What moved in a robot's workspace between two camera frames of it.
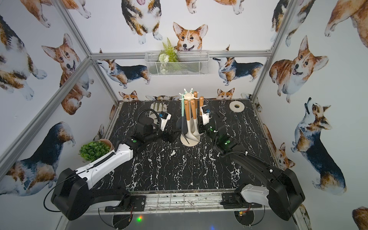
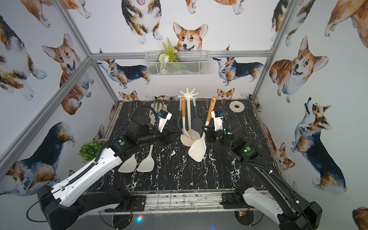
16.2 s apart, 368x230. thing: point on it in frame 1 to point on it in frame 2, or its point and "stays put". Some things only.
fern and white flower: (168, 55) stays put
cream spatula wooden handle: (193, 109) to (148, 165)
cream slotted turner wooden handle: (195, 94) to (183, 108)
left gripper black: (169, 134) stays put
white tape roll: (235, 109) stays put
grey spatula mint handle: (183, 117) to (196, 123)
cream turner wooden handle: (201, 104) to (197, 151)
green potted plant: (90, 151) stays put
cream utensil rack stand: (185, 140) stays put
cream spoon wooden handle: (187, 115) to (129, 165)
